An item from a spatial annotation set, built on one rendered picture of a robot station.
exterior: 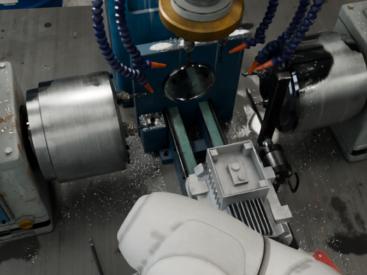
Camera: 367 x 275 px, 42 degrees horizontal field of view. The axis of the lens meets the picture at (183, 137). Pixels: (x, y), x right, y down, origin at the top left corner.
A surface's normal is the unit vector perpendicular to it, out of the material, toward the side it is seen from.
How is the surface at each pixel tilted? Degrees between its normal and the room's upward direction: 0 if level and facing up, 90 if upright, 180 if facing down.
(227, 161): 0
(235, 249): 29
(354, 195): 0
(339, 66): 24
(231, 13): 0
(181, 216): 14
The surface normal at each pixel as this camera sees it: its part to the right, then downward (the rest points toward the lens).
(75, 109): 0.10, -0.31
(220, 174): 0.03, -0.57
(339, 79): 0.18, 0.07
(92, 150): 0.25, 0.49
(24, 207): 0.26, 0.79
